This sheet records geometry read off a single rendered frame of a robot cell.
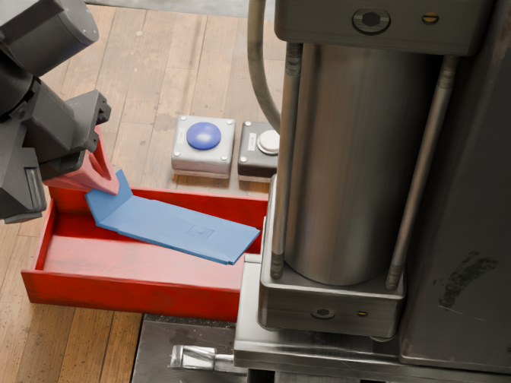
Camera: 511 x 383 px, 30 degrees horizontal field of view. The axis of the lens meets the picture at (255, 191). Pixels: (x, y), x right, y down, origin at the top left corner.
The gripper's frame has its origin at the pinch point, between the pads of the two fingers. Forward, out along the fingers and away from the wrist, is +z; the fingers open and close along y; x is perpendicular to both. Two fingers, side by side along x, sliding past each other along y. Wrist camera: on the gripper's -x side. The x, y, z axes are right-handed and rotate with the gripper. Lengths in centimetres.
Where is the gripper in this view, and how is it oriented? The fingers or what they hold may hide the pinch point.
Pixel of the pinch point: (109, 185)
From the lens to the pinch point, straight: 93.3
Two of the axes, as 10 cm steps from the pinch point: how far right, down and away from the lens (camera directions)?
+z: 5.0, 5.5, 6.7
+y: 8.6, -2.4, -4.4
